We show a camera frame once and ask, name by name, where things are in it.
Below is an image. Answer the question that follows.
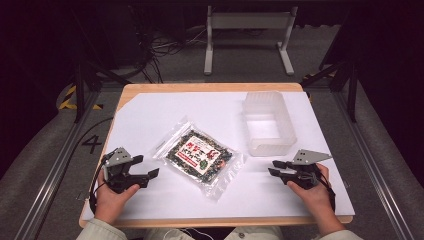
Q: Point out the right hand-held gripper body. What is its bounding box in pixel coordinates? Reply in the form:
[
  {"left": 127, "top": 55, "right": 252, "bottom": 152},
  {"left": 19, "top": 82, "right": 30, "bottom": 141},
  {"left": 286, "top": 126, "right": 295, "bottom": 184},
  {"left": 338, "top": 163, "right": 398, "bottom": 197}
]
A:
[{"left": 285, "top": 148, "right": 334, "bottom": 191}]

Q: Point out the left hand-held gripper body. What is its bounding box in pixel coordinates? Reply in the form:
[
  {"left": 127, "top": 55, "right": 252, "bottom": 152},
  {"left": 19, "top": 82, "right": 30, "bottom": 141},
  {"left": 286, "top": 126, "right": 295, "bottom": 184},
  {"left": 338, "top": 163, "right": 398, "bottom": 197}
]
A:
[{"left": 101, "top": 146, "right": 150, "bottom": 195}]

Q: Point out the translucent plastic container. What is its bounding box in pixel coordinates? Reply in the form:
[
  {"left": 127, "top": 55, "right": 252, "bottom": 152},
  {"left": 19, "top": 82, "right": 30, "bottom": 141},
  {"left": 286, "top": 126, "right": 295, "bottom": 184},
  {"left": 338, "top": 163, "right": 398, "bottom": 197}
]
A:
[{"left": 241, "top": 91, "right": 298, "bottom": 157}]

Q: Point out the clear bag of dried seaweed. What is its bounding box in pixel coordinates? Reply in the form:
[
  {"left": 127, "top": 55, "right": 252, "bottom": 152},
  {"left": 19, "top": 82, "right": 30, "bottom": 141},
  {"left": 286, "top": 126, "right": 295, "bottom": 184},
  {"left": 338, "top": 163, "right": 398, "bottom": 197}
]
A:
[{"left": 152, "top": 119, "right": 247, "bottom": 202}]

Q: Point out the person's right hand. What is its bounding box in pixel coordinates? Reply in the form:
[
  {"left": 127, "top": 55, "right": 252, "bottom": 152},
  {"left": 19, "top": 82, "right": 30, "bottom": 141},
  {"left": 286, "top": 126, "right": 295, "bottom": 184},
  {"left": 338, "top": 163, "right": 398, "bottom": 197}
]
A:
[{"left": 286, "top": 162, "right": 332, "bottom": 216}]

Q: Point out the person's left hand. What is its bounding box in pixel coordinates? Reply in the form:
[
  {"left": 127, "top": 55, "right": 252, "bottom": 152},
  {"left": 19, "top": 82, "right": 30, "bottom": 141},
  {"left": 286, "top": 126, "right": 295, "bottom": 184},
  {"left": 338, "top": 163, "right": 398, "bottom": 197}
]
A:
[{"left": 94, "top": 169, "right": 141, "bottom": 225}]

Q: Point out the white paper sheet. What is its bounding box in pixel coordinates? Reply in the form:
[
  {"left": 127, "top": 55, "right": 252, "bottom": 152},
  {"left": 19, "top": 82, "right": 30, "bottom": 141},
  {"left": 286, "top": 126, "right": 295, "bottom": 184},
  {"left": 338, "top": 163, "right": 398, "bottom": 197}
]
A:
[{"left": 82, "top": 91, "right": 356, "bottom": 222}]

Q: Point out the black metal stand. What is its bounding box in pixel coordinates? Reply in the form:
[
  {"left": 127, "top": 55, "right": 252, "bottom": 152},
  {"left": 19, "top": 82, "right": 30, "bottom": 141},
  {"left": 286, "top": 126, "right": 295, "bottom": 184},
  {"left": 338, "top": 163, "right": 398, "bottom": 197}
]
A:
[
  {"left": 72, "top": 49, "right": 132, "bottom": 124},
  {"left": 300, "top": 56, "right": 360, "bottom": 124}
]

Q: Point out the wooden table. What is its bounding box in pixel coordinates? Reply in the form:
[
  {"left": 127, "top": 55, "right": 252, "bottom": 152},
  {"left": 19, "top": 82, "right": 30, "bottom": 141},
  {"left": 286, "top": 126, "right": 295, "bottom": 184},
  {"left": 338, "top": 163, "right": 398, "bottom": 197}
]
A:
[{"left": 78, "top": 82, "right": 354, "bottom": 229}]

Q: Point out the white metal stand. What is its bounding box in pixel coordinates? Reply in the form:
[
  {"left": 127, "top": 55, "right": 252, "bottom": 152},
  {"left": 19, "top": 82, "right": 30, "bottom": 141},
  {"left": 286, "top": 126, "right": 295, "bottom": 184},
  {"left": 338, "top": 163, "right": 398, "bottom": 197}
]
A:
[{"left": 203, "top": 5, "right": 299, "bottom": 76}]

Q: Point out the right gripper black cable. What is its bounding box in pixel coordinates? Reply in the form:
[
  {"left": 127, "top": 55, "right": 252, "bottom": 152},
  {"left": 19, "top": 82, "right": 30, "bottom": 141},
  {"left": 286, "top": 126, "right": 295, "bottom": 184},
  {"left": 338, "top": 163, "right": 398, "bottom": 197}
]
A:
[{"left": 315, "top": 165, "right": 337, "bottom": 212}]

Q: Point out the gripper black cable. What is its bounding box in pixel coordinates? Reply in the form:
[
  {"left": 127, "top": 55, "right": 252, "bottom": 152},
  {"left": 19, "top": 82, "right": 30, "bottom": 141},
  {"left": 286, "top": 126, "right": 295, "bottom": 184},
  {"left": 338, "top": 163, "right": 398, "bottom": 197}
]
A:
[
  {"left": 87, "top": 151, "right": 115, "bottom": 215},
  {"left": 315, "top": 165, "right": 337, "bottom": 212}
]

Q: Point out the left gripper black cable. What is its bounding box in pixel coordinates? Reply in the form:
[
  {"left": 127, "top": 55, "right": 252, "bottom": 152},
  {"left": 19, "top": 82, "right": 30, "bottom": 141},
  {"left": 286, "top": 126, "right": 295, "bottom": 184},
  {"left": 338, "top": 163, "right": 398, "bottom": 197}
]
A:
[{"left": 87, "top": 151, "right": 115, "bottom": 215}]

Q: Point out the aluminium floor rail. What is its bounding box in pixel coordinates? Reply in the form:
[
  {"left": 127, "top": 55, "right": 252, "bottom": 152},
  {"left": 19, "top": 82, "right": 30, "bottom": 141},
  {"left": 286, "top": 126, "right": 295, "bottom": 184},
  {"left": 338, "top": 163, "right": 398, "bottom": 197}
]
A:
[
  {"left": 332, "top": 90, "right": 416, "bottom": 240},
  {"left": 13, "top": 90, "right": 102, "bottom": 240}
]

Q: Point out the bundle of black floor cables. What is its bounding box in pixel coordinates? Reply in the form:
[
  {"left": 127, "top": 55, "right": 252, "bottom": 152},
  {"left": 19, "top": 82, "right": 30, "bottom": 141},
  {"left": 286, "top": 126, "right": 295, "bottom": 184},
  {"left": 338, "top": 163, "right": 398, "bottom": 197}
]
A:
[{"left": 131, "top": 13, "right": 209, "bottom": 84}]

